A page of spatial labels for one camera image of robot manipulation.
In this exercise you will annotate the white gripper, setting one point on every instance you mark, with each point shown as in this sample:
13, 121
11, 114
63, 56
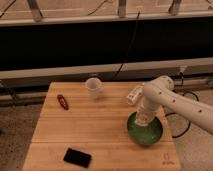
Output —
147, 111

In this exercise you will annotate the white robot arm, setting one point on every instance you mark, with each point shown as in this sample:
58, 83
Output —
159, 92

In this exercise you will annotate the green ceramic bowl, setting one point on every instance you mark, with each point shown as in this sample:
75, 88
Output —
144, 135

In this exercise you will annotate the white plastic bottle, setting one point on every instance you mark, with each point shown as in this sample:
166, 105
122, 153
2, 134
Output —
134, 95

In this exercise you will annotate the black rectangular pad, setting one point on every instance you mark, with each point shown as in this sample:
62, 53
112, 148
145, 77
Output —
77, 157

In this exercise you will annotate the red oblong object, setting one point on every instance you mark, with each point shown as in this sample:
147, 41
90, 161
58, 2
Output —
62, 102

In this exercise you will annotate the metal frame rail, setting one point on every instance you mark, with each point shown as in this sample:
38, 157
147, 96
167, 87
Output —
142, 69

